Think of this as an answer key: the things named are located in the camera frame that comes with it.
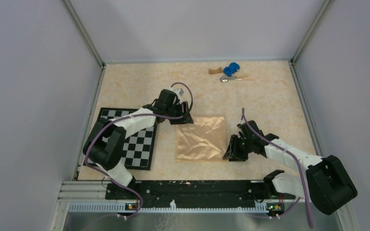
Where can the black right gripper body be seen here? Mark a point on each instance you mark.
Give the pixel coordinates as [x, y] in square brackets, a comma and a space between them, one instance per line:
[248, 142]

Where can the black white checkerboard mat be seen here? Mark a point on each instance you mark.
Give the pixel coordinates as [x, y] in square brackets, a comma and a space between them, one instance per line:
[138, 148]

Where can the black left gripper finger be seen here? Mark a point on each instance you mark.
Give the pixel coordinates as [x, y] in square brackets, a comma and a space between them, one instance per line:
[187, 118]
[179, 121]

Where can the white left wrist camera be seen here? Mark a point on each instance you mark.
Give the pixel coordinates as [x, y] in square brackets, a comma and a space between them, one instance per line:
[179, 92]

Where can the silver metal spoon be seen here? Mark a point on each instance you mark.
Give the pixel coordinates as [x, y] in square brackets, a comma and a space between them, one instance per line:
[226, 78]

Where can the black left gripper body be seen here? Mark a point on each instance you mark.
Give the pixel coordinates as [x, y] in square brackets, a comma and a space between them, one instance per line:
[175, 109]

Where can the orange cloth napkin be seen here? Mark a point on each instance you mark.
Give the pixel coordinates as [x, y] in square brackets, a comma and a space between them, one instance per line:
[204, 141]

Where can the aluminium front frame rail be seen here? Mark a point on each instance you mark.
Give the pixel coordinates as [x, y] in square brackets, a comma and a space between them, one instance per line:
[89, 196]

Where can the small brown wooden piece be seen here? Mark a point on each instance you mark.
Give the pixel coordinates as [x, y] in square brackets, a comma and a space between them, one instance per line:
[215, 71]

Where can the blue toy car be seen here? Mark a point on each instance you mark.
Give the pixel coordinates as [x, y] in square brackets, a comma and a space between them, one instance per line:
[231, 69]

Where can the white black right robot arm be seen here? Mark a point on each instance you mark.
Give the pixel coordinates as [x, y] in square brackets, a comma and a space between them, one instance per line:
[322, 180]

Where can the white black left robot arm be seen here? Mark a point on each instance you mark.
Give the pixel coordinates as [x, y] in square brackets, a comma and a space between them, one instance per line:
[105, 143]

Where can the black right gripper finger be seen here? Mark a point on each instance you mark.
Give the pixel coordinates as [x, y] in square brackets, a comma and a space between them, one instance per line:
[234, 147]
[238, 157]

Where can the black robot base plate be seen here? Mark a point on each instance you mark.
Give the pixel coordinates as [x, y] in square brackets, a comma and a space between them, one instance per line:
[197, 193]

